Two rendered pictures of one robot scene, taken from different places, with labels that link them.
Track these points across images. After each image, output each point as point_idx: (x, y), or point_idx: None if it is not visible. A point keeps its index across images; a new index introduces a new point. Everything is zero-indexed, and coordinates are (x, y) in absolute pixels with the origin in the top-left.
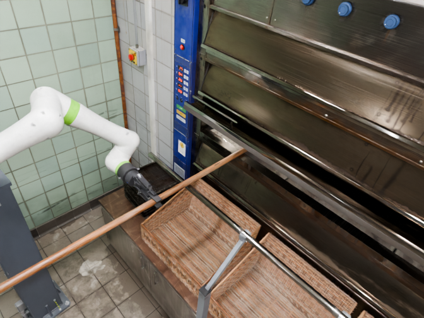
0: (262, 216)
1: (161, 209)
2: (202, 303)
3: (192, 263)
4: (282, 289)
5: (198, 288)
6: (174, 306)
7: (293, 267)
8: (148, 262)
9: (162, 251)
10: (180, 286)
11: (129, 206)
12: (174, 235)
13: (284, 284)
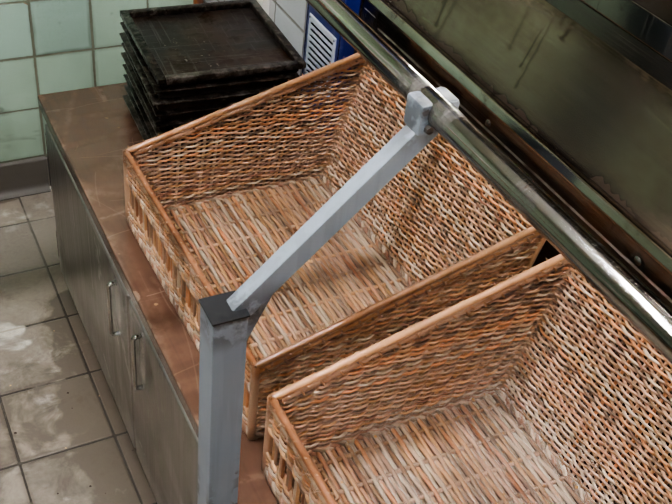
0: (561, 165)
1: (210, 123)
2: (209, 372)
3: (268, 324)
4: (589, 489)
5: (246, 376)
6: (178, 477)
7: (648, 392)
8: (127, 302)
9: (167, 247)
10: (195, 380)
11: (128, 129)
12: (240, 235)
13: (602, 470)
